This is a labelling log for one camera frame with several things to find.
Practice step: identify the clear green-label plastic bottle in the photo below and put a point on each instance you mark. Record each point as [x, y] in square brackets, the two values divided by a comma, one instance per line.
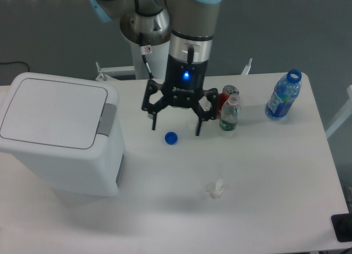
[230, 113]

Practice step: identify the white frame at right edge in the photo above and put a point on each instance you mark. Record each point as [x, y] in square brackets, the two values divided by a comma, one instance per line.
[340, 117]

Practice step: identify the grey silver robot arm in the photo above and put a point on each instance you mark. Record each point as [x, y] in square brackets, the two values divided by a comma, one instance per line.
[188, 26]

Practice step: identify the blue bottle cap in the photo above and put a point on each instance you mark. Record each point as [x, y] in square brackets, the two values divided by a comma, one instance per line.
[171, 138]

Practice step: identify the white push-lid trash can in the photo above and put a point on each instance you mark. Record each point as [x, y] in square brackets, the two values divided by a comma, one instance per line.
[66, 131]

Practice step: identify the black device at table edge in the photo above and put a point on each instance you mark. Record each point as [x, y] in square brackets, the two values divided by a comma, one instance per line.
[342, 226]

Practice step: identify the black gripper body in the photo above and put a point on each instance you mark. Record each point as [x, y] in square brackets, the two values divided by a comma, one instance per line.
[183, 84]

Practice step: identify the crumpled white tissue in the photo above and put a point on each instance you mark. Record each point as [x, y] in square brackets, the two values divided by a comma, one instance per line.
[217, 188]

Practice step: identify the crushed red soda can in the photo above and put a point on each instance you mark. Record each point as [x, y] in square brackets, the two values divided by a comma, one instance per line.
[226, 92]

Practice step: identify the blue plastic drink bottle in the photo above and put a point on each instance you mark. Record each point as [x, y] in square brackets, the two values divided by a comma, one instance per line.
[284, 94]

